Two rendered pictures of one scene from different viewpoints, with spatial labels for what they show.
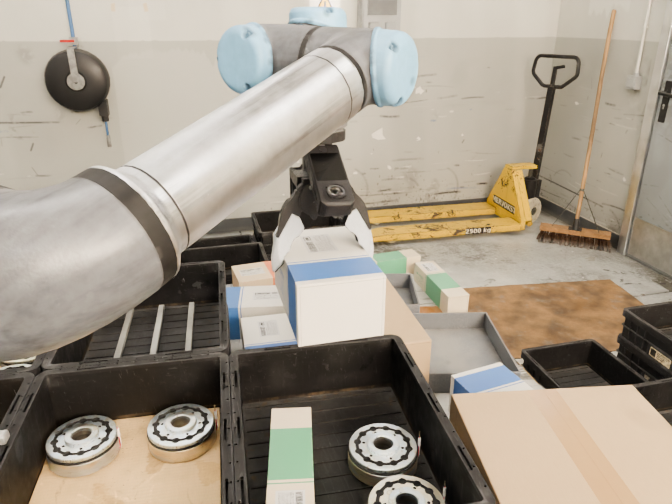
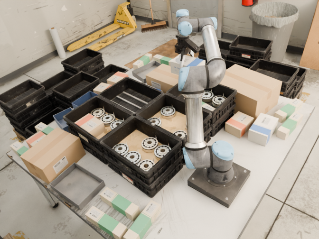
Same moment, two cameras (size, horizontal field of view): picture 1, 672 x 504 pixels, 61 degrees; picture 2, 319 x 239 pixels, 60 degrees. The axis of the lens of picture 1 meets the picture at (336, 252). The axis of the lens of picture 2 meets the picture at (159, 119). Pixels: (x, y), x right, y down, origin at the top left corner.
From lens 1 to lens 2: 134 cm
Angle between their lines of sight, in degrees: 32
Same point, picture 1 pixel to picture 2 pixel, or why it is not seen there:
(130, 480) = (169, 124)
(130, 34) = not seen: outside the picture
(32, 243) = (222, 68)
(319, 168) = (190, 43)
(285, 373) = (175, 92)
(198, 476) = (180, 116)
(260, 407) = not seen: hidden behind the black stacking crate
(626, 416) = (239, 69)
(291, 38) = (195, 22)
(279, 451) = not seen: hidden behind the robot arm
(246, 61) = (188, 30)
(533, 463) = (233, 83)
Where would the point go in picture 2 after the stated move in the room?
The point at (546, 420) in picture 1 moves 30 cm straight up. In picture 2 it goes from (229, 76) to (231, 38)
